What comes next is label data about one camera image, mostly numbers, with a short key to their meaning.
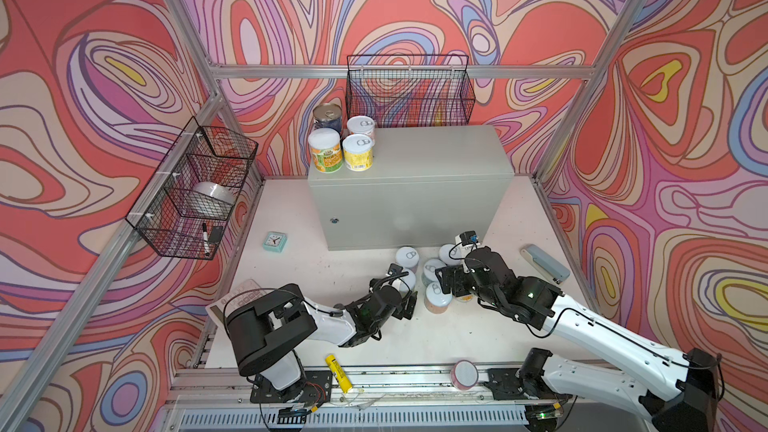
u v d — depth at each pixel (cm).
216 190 74
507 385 74
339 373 74
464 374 75
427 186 111
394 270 76
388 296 68
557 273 89
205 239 72
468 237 66
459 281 66
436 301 81
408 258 91
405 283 73
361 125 77
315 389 73
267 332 45
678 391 40
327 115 72
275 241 99
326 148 69
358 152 71
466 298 66
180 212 74
